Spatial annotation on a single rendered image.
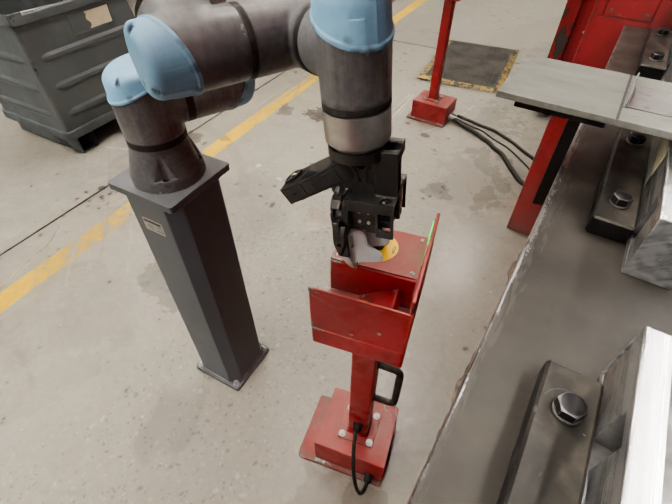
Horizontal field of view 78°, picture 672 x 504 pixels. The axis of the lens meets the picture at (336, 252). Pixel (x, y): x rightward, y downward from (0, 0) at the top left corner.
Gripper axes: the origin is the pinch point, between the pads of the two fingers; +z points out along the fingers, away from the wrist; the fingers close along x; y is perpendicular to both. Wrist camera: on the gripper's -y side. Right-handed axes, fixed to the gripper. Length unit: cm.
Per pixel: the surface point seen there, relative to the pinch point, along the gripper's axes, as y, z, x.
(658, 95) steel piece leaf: 39, -13, 33
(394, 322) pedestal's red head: 7.9, 6.3, -4.9
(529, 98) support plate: 20.9, -14.4, 26.4
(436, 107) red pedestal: -16, 72, 203
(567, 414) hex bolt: 27.1, -5.7, -19.1
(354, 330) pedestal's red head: 1.6, 10.9, -4.9
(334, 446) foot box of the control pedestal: -8, 71, -3
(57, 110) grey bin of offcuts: -195, 40, 102
